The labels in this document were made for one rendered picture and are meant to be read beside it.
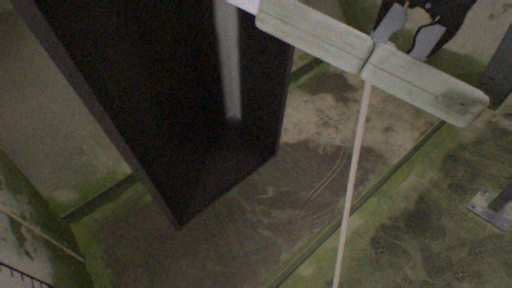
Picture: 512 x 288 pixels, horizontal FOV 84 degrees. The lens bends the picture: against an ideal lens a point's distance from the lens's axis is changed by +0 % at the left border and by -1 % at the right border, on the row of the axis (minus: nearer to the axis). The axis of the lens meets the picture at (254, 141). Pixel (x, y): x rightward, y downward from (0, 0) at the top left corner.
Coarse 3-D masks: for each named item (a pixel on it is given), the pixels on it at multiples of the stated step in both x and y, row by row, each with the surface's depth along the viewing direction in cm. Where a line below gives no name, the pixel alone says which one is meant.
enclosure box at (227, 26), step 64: (64, 0) 72; (128, 0) 82; (192, 0) 96; (64, 64) 47; (128, 64) 96; (192, 64) 115; (256, 64) 114; (128, 128) 114; (192, 128) 143; (256, 128) 149; (192, 192) 135
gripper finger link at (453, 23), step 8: (464, 8) 34; (440, 16) 36; (448, 16) 35; (456, 16) 35; (464, 16) 34; (440, 24) 36; (448, 24) 35; (456, 24) 35; (448, 32) 36; (456, 32) 35; (440, 40) 36; (448, 40) 36; (432, 48) 37; (440, 48) 37
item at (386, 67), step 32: (256, 0) 37; (288, 0) 36; (288, 32) 37; (320, 32) 36; (352, 32) 35; (352, 64) 37; (384, 64) 35; (416, 64) 35; (416, 96) 36; (448, 96) 35; (480, 96) 34
